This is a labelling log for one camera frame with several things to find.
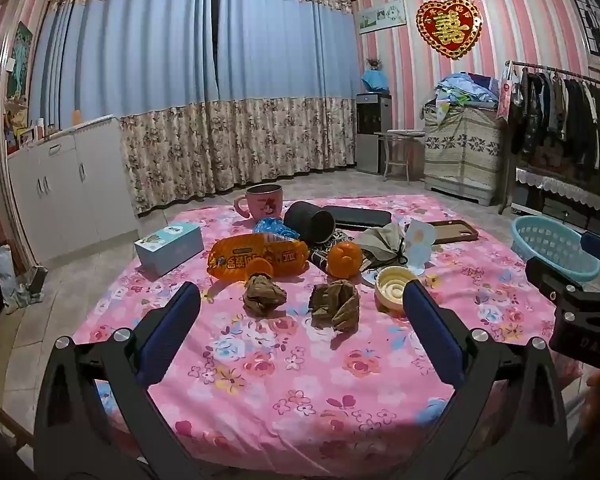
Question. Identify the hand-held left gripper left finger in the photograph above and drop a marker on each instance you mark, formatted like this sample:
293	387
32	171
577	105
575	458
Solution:
172	330

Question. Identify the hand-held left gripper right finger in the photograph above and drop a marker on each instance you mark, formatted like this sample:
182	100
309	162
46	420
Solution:
432	330

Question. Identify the light blue plastic basket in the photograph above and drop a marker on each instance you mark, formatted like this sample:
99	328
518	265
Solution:
545	245

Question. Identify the cream round plastic lid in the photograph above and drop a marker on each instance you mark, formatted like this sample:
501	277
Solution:
392	285

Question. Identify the light blue scalloped card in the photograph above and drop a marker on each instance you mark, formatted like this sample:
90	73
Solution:
420	245

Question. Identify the brown sock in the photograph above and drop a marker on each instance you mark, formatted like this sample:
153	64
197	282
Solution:
335	305
262	297

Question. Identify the orange snack bag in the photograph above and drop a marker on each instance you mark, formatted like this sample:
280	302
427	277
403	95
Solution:
240	257

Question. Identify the khaki cloth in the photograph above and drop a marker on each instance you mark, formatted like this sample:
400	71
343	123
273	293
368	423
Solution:
380	242

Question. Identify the low cabinet with lace cloth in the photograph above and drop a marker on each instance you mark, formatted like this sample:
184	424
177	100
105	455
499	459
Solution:
565	185

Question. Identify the light blue tissue box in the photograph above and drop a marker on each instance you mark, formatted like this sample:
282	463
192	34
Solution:
170	252

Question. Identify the brown phone case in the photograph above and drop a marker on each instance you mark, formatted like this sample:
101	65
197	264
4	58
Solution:
450	231

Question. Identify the metal clothes rack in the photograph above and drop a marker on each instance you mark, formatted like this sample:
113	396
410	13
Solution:
504	185

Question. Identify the tangerine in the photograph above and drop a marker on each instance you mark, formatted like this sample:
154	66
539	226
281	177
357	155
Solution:
345	260

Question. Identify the black zip case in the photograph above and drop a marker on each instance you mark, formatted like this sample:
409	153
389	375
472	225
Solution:
360	217

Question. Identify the pink floral tablecloth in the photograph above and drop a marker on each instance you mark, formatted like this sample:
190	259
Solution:
300	385

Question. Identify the blue glitter packet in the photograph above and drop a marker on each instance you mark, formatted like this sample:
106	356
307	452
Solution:
272	227

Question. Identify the row of hanging clothes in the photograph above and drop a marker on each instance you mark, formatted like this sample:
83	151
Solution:
565	110

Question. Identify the cabinet with patterned cover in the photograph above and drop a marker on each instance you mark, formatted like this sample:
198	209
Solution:
460	155

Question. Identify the pink mug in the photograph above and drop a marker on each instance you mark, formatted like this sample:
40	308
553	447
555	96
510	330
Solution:
265	202

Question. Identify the plastic bag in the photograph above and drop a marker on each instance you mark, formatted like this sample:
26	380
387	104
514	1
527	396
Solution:
15	280

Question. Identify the black cylindrical cup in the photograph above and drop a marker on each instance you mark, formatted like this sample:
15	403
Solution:
305	220

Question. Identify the pink hanging bag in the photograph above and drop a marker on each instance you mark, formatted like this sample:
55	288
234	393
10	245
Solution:
506	95

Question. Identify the white cabinet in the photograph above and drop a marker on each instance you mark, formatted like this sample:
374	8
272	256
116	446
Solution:
65	180

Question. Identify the grey water dispenser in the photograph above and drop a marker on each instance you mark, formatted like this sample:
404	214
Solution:
372	150

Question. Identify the metal stool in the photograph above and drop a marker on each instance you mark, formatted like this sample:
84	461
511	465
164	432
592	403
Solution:
400	134

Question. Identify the pile of folded clothes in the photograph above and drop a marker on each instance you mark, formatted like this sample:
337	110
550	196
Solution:
470	90

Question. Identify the orange bottle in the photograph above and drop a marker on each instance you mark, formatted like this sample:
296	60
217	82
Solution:
77	117

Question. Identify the blue covered water bottle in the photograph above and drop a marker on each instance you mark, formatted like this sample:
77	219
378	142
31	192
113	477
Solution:
376	82

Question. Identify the blue floral curtain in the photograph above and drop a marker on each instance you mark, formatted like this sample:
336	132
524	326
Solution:
130	60
285	60

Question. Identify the framed wall photo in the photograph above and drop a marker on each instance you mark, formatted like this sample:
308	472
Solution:
597	25

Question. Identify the red heart wall decoration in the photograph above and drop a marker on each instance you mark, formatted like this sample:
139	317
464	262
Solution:
449	27

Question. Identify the landscape wall picture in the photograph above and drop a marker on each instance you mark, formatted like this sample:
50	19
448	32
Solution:
382	17

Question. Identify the wall poster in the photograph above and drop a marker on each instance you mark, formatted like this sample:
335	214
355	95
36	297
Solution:
21	57

